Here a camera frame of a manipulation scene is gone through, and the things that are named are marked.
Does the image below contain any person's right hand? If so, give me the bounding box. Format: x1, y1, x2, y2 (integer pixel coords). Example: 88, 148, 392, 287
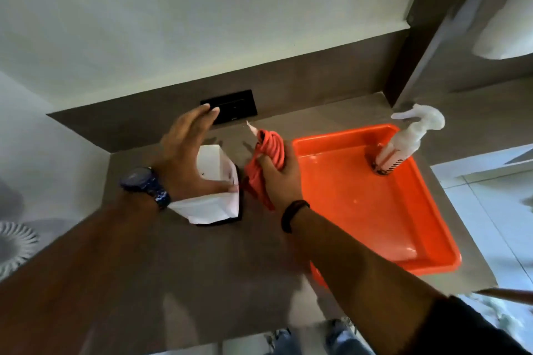
258, 143, 309, 215

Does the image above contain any person's left hand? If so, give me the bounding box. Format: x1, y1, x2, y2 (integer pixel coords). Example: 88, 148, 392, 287
151, 104, 240, 202

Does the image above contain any white paper bag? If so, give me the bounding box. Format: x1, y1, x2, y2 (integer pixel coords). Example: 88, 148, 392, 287
168, 144, 242, 225

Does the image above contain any orange cable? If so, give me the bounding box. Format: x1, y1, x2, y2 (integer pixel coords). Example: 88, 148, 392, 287
241, 120, 289, 212

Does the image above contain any person's right forearm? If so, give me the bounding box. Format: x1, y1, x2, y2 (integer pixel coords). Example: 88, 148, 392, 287
287, 208, 444, 355

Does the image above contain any person's left forearm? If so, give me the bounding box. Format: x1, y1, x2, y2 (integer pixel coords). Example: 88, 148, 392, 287
0, 189, 169, 355

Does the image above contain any black wristband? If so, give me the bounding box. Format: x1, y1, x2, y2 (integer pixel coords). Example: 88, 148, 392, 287
280, 199, 311, 234

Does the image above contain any blue wristwatch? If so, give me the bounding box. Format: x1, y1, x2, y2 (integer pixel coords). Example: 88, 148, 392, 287
120, 166, 172, 211

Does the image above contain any orange plastic tray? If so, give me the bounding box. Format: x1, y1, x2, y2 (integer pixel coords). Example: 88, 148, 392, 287
291, 123, 463, 290

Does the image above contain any white spray bottle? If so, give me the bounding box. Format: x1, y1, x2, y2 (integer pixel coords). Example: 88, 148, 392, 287
371, 103, 446, 177

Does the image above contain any white fan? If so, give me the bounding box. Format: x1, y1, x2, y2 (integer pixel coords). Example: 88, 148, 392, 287
0, 220, 41, 280

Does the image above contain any black sleeve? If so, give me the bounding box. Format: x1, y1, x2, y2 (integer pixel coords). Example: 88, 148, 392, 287
399, 294, 531, 355

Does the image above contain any wooden stick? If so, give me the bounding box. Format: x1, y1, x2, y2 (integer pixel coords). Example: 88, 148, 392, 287
474, 287, 533, 306

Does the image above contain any black wall socket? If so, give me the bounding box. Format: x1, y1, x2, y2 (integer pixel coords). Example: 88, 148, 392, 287
200, 89, 258, 126

